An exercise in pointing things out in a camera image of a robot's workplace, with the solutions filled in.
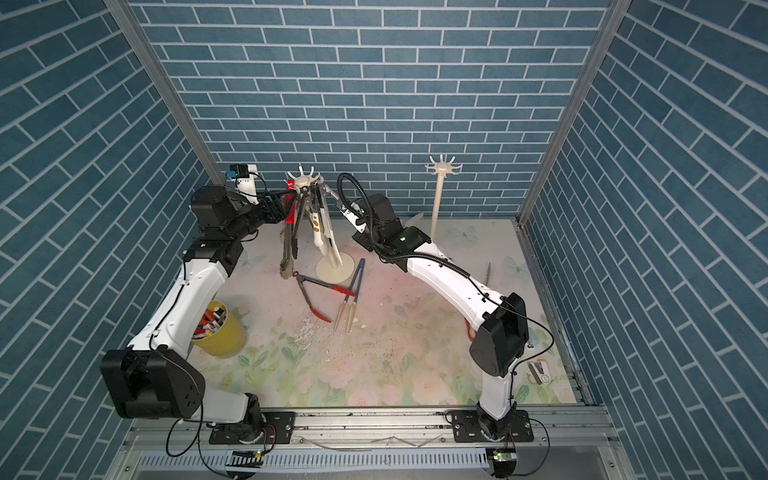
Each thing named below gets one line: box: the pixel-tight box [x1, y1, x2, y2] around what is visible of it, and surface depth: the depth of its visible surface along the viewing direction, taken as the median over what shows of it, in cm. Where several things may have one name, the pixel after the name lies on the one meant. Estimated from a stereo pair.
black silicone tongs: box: [292, 187, 311, 260], surface depth 80 cm
